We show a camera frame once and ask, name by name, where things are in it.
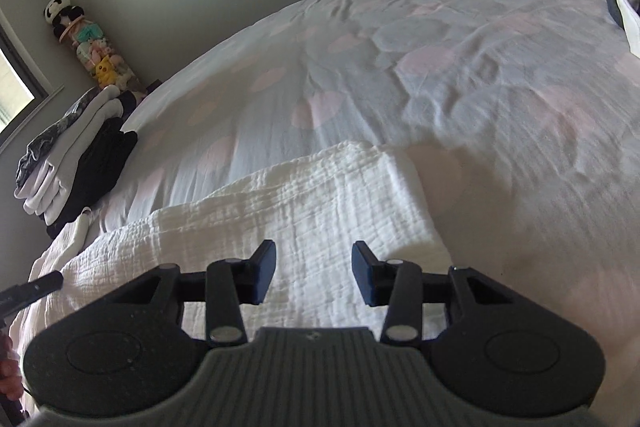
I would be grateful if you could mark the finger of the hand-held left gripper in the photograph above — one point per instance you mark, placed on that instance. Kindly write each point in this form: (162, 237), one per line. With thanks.
(40, 288)

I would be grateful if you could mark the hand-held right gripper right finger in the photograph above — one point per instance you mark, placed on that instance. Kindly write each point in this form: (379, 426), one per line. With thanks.
(362, 272)

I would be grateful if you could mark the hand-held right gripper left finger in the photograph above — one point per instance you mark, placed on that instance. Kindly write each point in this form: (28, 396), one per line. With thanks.
(262, 272)

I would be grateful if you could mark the white muslin garment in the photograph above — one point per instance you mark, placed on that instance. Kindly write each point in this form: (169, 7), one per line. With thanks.
(300, 217)

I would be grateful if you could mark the stack of folded clothes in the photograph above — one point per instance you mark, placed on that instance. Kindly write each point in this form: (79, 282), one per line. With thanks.
(75, 142)

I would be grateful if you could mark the person's left hand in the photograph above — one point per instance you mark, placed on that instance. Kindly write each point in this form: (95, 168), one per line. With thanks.
(7, 377)

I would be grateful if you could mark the light grey folded garment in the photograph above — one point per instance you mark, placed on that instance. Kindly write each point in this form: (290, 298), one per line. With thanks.
(57, 207)

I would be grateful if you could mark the black folded jeans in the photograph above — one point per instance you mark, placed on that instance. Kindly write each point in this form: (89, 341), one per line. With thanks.
(100, 162)

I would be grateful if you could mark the dark patterned folded garment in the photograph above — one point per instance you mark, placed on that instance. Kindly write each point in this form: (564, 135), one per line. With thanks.
(50, 137)

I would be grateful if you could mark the navy trimmed folded garment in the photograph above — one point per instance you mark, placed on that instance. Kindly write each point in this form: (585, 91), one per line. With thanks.
(131, 101)

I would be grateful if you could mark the bed with dotted sheet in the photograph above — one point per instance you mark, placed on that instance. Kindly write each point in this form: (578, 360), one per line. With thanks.
(400, 57)

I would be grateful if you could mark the yellow plush toy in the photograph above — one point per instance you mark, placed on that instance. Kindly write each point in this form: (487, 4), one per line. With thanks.
(105, 69)

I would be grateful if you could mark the clear tube of plush toys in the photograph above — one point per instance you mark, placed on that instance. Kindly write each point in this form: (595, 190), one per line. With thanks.
(100, 52)

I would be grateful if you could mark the panda plush toy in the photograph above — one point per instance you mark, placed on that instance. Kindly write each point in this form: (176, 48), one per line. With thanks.
(57, 9)

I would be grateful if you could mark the window frame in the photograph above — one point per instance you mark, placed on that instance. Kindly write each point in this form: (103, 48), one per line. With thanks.
(15, 77)

